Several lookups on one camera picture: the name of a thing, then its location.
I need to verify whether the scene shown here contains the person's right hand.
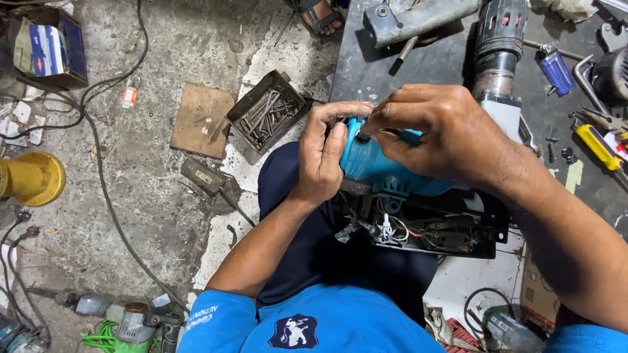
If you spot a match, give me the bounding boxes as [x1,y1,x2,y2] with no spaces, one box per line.
[360,83,517,190]

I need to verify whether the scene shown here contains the person's left hand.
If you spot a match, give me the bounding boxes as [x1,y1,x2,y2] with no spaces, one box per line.
[289,100,375,209]

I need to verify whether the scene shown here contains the teal and black power tool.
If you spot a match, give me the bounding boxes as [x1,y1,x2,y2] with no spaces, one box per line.
[334,117,511,261]

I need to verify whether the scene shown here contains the metal box of hex keys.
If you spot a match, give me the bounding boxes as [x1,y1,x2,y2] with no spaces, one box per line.
[226,70,311,156]

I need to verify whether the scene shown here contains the person's dark trousers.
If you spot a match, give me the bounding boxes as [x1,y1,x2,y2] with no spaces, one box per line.
[255,141,440,329]

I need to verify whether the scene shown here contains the grey rotary hammer drill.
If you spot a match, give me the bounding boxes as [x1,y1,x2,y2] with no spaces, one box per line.
[471,0,540,150]

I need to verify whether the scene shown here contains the black rectangular part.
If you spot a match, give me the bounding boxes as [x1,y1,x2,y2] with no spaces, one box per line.
[180,157,230,198]

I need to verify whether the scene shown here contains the blue lighter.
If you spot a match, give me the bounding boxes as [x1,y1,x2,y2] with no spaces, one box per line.
[535,42,577,97]

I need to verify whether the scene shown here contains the brown cardboard piece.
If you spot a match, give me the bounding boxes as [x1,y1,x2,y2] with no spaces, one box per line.
[169,81,237,160]

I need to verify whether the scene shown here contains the large steel hex key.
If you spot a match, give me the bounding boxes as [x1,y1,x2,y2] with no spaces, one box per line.
[572,54,611,116]

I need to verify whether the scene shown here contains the steel pliers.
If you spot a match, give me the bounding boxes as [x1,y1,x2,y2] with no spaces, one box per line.
[568,105,628,134]

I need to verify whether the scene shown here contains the person's blue shirt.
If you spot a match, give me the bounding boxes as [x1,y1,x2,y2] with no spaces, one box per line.
[177,282,628,353]

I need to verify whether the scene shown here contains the white cloth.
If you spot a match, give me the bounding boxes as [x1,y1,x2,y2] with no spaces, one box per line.
[529,0,597,23]

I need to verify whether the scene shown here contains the black round motor part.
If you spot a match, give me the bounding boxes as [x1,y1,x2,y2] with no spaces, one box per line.
[590,46,628,108]

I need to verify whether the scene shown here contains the brown cardboard box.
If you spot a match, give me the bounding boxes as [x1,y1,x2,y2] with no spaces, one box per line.
[519,244,561,331]

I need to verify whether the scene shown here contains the red plastic basket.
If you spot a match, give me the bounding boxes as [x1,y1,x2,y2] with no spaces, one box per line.
[441,318,485,353]

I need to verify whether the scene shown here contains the clear plastic bottle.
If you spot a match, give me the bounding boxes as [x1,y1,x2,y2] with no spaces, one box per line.
[482,305,544,353]

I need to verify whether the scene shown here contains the grey demolition hammer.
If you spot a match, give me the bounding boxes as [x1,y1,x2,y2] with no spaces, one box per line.
[53,291,185,353]

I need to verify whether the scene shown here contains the yellow tool housing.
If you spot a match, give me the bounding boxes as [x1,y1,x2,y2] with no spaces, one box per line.
[0,151,67,208]

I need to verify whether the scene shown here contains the cardboard box with packets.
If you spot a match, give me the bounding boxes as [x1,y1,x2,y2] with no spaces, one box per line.
[7,5,89,90]

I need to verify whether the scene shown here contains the black power plugs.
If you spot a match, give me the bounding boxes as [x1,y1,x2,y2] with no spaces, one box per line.
[14,210,42,240]

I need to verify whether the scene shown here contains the blue power tool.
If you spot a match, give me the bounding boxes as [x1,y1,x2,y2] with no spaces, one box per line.
[0,319,50,353]

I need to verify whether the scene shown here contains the grey metal bracket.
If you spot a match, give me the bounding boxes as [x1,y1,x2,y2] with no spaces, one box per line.
[363,0,482,50]

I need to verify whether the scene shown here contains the yellow handled screwdriver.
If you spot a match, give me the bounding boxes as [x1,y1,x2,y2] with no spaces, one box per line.
[573,123,628,183]

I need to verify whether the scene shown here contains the black cable loop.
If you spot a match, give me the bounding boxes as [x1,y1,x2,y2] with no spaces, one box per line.
[463,287,517,340]

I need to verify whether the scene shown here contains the long black cable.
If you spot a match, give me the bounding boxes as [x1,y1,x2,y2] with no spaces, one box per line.
[0,0,191,314]

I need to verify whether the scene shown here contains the green cable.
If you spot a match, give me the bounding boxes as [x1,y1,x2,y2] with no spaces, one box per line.
[81,320,163,353]

